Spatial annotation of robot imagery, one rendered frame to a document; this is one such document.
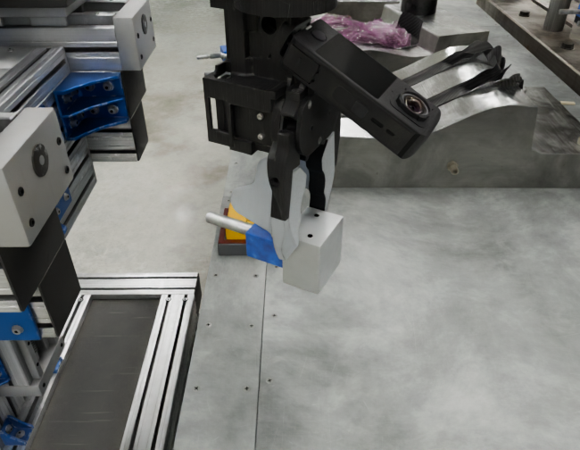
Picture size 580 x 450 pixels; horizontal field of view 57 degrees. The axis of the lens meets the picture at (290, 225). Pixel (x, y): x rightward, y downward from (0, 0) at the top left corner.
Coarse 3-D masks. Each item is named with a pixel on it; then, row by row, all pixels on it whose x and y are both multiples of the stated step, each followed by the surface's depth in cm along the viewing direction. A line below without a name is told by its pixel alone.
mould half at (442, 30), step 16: (384, 16) 127; (432, 16) 118; (448, 16) 118; (432, 32) 109; (448, 32) 109; (464, 32) 109; (480, 32) 109; (368, 48) 105; (384, 48) 108; (416, 48) 112; (432, 48) 109; (384, 64) 107; (400, 64) 108
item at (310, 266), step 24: (216, 216) 51; (312, 216) 47; (336, 216) 47; (264, 240) 47; (312, 240) 44; (336, 240) 47; (288, 264) 46; (312, 264) 45; (336, 264) 49; (312, 288) 47
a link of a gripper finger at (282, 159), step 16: (288, 128) 38; (272, 144) 38; (288, 144) 37; (272, 160) 38; (288, 160) 38; (272, 176) 38; (288, 176) 38; (272, 192) 39; (288, 192) 39; (272, 208) 41; (288, 208) 40
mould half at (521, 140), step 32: (416, 64) 94; (480, 64) 86; (480, 96) 76; (512, 96) 75; (544, 96) 94; (352, 128) 78; (448, 128) 75; (480, 128) 75; (512, 128) 75; (544, 128) 84; (576, 128) 84; (352, 160) 78; (384, 160) 78; (416, 160) 78; (448, 160) 78; (480, 160) 78; (512, 160) 78; (544, 160) 78; (576, 160) 78
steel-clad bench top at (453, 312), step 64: (448, 0) 175; (512, 64) 125; (384, 192) 80; (448, 192) 80; (512, 192) 80; (576, 192) 80; (384, 256) 67; (448, 256) 67; (512, 256) 67; (576, 256) 67; (256, 320) 58; (320, 320) 58; (384, 320) 58; (448, 320) 58; (512, 320) 58; (576, 320) 58; (192, 384) 52; (256, 384) 52; (320, 384) 52; (384, 384) 52; (448, 384) 52; (512, 384) 52; (576, 384) 52; (192, 448) 46; (256, 448) 46; (320, 448) 46; (384, 448) 46; (448, 448) 46; (512, 448) 46; (576, 448) 46
